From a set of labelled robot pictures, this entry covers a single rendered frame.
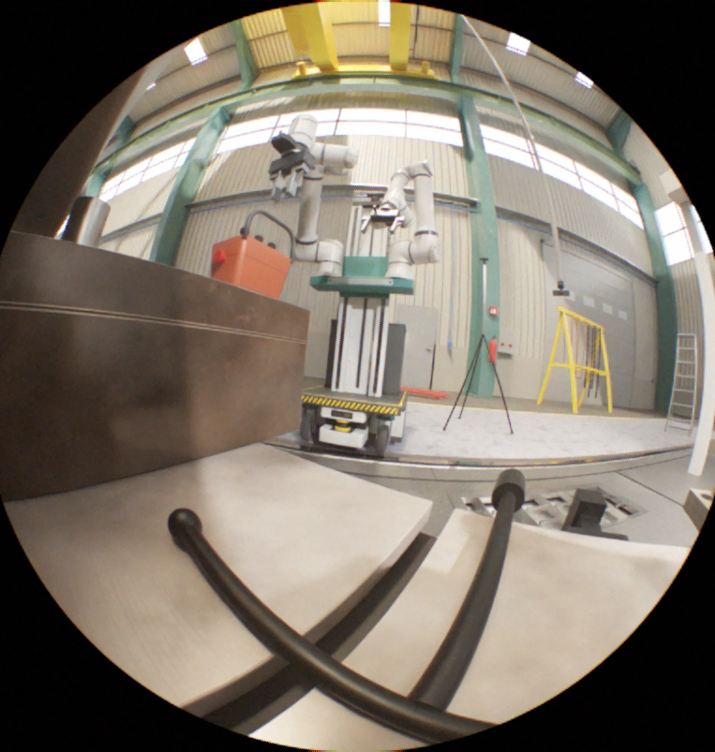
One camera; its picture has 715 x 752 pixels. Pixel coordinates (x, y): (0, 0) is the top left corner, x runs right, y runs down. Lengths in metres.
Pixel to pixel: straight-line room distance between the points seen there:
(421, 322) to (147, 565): 6.88
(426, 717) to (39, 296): 0.57
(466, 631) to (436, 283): 7.27
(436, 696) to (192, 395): 0.55
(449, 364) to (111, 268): 6.95
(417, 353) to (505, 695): 6.78
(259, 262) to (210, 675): 0.70
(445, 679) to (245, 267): 0.71
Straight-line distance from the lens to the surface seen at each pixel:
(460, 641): 0.24
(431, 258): 1.60
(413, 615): 0.29
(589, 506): 0.61
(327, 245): 1.78
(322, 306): 7.11
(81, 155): 0.60
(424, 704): 0.21
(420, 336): 6.88
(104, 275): 0.48
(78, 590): 0.34
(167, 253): 10.23
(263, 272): 0.68
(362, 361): 1.79
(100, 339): 0.47
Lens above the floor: 0.54
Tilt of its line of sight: 3 degrees down
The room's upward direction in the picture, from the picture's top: 6 degrees clockwise
